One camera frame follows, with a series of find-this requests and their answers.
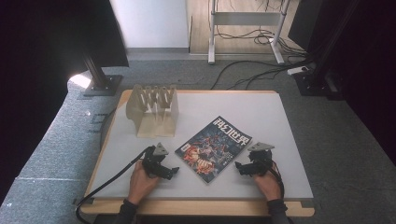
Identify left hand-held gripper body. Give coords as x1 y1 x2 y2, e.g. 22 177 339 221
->
141 142 170 179

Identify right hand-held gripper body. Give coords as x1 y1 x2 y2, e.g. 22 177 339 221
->
247 142 276 177

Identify person's left hand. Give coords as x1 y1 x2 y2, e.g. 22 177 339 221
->
127 161 161 205

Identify person's right hand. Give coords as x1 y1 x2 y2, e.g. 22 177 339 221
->
252 167 284 203

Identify dark illustrated magazine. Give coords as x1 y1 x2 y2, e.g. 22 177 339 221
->
174 115 253 185

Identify wooden slotted book rack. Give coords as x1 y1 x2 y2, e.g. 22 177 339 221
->
125 84 180 139

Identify white power strip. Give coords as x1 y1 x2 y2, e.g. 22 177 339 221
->
286 65 310 77

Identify dark panel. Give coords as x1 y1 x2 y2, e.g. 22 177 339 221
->
287 0 331 52

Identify black curtain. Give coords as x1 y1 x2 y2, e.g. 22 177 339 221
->
0 0 130 204

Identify thin black and red cable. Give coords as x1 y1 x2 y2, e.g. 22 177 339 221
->
270 160 286 200

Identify thick black gripper cable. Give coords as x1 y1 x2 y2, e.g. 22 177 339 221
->
75 146 154 224

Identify black floor cables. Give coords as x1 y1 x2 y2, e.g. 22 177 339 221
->
209 0 316 91

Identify black stand with base plate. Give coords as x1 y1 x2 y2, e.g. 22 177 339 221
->
81 46 124 97
292 0 362 97

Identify white metal desk frame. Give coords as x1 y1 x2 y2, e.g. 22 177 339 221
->
207 0 292 65

